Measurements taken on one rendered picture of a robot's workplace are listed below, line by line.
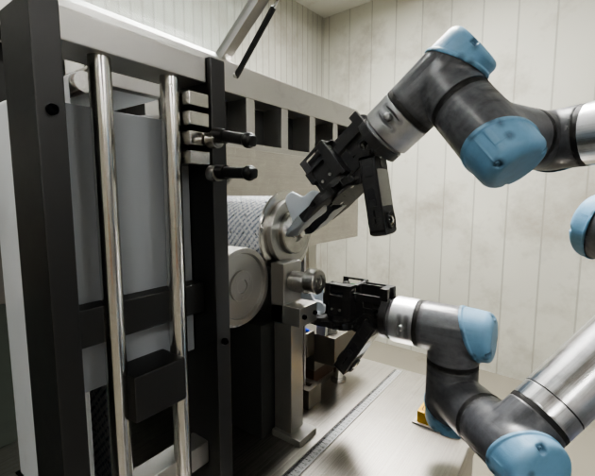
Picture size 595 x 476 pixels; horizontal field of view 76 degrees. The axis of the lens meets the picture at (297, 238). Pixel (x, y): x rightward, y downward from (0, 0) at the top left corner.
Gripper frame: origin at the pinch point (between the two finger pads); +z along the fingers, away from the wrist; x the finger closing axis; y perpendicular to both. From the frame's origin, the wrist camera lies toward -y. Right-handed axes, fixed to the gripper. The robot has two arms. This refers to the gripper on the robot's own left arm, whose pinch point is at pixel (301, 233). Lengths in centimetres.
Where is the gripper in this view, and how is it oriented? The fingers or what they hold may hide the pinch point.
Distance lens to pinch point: 63.0
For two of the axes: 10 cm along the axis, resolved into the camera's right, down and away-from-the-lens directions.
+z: -6.2, 5.9, 5.2
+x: -5.9, 0.9, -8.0
